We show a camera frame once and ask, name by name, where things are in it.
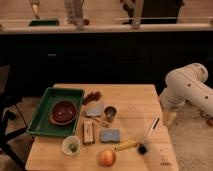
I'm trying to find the yellow handled brush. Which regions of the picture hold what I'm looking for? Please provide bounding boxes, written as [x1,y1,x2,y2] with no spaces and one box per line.
[114,139,148,154]

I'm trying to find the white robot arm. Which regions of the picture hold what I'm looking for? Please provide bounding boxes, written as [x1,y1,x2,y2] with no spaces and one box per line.
[159,63,213,126]

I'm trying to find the small green object in cup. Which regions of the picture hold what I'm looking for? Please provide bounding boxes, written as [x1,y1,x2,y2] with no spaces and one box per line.
[69,144,78,153]

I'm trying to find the grey cloth piece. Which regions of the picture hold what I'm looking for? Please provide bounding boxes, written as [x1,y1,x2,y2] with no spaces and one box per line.
[85,102,104,117]

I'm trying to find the black chair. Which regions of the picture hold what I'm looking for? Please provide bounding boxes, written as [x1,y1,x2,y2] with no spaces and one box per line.
[0,65,27,171]

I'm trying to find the dark red bowl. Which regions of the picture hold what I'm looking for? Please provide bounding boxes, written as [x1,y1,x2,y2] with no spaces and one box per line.
[50,101,78,125]

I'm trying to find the white black marker pen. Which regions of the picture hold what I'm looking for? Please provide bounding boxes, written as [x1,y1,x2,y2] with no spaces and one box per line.
[145,117,160,139]

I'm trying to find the wooden spoon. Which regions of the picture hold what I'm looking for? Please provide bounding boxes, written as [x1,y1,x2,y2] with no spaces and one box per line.
[91,117,109,128]

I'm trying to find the small metal cup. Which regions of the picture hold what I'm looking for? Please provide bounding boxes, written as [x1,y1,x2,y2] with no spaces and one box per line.
[104,106,117,122]

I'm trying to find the blue sponge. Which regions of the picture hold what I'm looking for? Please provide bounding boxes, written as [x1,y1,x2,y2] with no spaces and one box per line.
[100,129,120,143]

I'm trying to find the red yellow apple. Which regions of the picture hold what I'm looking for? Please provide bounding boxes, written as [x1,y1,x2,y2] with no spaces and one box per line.
[97,149,116,167]

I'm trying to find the green plastic tray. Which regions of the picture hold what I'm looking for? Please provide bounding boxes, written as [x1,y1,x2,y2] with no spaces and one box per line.
[27,87,84,137]

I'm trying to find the bunch of red grapes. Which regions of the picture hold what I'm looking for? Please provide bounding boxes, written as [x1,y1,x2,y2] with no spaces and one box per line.
[83,92,101,105]

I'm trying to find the wooden block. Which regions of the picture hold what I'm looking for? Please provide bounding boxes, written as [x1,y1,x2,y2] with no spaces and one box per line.
[83,121,95,145]

